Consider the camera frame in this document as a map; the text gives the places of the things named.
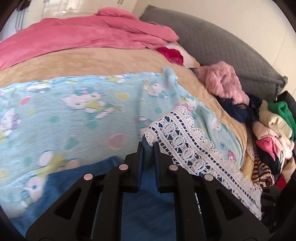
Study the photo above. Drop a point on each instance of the cream garment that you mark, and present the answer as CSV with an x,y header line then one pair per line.
x,y
274,120

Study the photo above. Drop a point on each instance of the grey quilted headboard cushion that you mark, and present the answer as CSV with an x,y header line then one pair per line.
x,y
219,41

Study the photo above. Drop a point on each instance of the blue denim pants lace hem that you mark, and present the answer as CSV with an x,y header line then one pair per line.
x,y
67,183

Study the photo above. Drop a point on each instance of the red garment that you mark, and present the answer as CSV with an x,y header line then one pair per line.
x,y
285,179

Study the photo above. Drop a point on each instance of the yellow printed blanket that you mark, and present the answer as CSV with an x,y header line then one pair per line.
x,y
248,160

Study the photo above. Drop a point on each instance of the light blue cartoon printed bedsheet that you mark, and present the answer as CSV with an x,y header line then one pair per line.
x,y
81,120

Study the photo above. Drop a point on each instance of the dark navy garment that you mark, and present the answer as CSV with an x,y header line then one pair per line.
x,y
233,109

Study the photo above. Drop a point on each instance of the pink fluffy garment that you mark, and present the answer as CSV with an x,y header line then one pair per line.
x,y
222,78

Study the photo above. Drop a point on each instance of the black garment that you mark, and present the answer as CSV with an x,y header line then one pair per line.
x,y
288,97

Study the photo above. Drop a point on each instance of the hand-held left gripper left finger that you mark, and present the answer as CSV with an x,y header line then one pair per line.
x,y
138,166

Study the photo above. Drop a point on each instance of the green garment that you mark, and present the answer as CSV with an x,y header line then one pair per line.
x,y
285,115

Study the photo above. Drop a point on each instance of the white wardrobe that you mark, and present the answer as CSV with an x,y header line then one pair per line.
x,y
69,5

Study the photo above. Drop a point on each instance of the red flower pillow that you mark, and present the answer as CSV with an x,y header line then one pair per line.
x,y
173,54

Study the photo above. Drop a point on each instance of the brown striped garment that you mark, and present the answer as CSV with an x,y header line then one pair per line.
x,y
262,171

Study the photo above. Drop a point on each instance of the beige blanket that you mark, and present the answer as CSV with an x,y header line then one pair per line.
x,y
92,62

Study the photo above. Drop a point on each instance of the pink duvet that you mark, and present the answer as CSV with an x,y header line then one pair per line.
x,y
69,37

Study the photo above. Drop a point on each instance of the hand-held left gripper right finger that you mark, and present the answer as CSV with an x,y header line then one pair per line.
x,y
157,166

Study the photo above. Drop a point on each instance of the light pink jacket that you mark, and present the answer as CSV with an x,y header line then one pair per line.
x,y
263,132

